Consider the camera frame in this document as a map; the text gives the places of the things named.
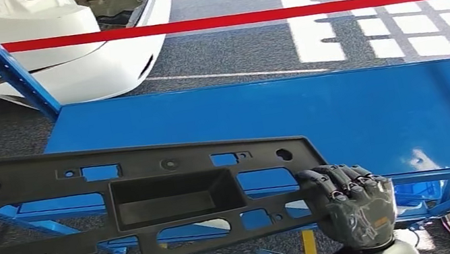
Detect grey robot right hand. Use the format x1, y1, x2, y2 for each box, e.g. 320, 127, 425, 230
294, 154, 403, 254

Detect black plastic license plate bracket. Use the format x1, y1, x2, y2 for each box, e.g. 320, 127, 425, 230
0, 104, 342, 254

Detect blue metal shelf rack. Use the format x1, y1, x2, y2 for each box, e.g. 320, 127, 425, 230
0, 0, 450, 254

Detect red barrier belt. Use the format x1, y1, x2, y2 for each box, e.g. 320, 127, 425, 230
0, 0, 434, 69

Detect white car body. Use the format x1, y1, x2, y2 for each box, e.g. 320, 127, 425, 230
0, 0, 187, 116

